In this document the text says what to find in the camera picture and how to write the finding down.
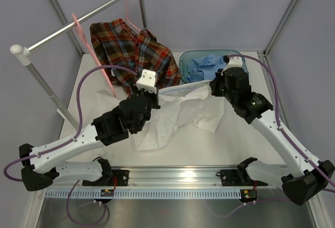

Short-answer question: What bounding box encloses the light blue shirt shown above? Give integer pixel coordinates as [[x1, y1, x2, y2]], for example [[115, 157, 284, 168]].
[[186, 54, 227, 83]]

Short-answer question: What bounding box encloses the white shirt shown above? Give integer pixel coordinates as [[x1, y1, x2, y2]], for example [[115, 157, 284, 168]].
[[95, 81, 226, 152]]

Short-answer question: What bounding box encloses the pink plastic hanger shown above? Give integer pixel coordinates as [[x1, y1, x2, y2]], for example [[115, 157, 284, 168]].
[[72, 13, 116, 97]]

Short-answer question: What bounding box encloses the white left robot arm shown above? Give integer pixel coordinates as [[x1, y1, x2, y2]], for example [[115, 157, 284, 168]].
[[19, 90, 160, 191]]

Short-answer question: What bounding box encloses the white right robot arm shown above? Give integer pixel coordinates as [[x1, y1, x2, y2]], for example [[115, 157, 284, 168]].
[[209, 67, 334, 205]]

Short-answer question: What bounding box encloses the red plaid shirt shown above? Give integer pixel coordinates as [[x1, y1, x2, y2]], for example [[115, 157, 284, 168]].
[[90, 19, 181, 89]]

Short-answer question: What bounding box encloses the pink hanger on rack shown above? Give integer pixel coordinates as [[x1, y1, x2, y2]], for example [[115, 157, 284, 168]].
[[124, 0, 141, 32]]

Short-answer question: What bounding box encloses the teal plastic tub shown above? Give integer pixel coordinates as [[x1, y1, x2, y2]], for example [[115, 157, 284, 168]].
[[179, 49, 241, 83]]

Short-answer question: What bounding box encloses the metal clothes rack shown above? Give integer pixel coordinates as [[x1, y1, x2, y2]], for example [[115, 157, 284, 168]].
[[10, 0, 148, 130]]

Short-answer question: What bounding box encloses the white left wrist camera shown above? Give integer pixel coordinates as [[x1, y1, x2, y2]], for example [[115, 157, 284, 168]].
[[136, 69, 158, 94]]

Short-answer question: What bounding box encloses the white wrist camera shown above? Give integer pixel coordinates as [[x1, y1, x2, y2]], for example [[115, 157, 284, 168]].
[[136, 69, 158, 94], [220, 55, 243, 76]]

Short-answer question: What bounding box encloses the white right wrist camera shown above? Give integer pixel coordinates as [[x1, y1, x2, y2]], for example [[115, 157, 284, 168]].
[[220, 55, 243, 76]]

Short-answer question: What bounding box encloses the aluminium frame rail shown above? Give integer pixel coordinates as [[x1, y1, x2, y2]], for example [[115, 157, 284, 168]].
[[33, 165, 319, 189]]

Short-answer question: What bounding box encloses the white slotted cable duct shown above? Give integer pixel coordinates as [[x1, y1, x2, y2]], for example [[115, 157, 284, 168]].
[[44, 188, 243, 200]]

